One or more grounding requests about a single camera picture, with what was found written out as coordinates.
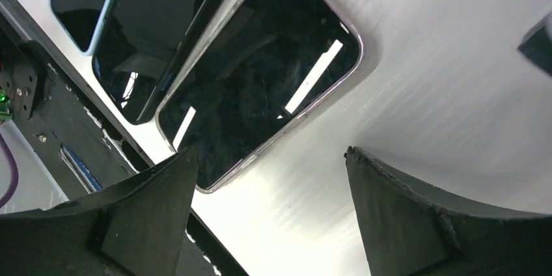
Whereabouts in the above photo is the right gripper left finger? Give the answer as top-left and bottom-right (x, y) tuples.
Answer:
(1, 148), (199, 275)

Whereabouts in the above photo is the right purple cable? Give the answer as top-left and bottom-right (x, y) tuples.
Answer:
(0, 133), (20, 210)

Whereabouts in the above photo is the black smartphone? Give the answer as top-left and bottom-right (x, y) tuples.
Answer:
(92, 0), (223, 124)

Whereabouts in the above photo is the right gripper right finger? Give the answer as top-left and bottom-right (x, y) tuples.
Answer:
(344, 146), (551, 275)

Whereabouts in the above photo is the black folding stand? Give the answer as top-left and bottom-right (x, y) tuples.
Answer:
(517, 13), (551, 76)

